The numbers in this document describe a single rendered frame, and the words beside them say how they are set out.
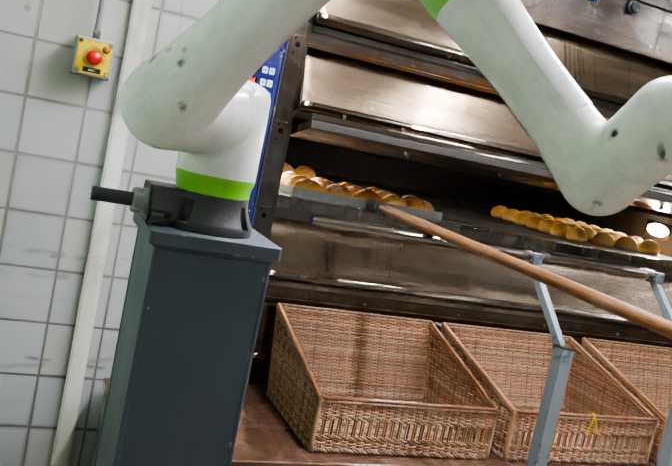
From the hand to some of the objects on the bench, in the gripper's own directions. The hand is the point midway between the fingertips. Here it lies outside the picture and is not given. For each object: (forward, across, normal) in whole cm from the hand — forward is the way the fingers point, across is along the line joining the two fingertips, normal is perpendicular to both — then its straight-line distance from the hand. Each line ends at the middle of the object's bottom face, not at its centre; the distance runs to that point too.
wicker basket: (+5, +91, -128) cm, 157 cm away
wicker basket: (+124, +91, -127) cm, 200 cm away
